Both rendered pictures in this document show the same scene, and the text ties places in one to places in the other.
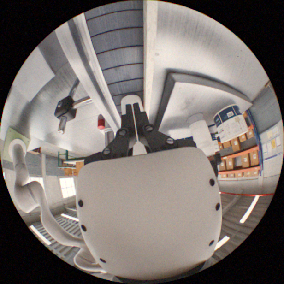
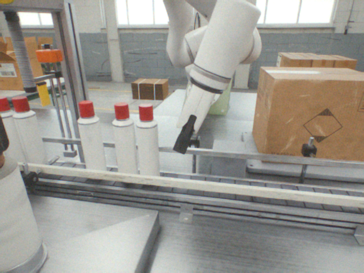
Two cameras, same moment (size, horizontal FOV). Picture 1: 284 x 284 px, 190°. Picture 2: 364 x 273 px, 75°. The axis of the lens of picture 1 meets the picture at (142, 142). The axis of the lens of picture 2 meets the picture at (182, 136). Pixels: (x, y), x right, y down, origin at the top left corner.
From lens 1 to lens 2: 0.54 m
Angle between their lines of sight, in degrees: 76
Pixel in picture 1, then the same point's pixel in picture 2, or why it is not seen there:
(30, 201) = (196, 45)
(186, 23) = (232, 245)
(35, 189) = (183, 60)
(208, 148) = (20, 186)
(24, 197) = not seen: hidden behind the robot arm
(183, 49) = (192, 242)
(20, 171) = not seen: hidden behind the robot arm
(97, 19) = (232, 182)
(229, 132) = not seen: outside the picture
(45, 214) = (181, 32)
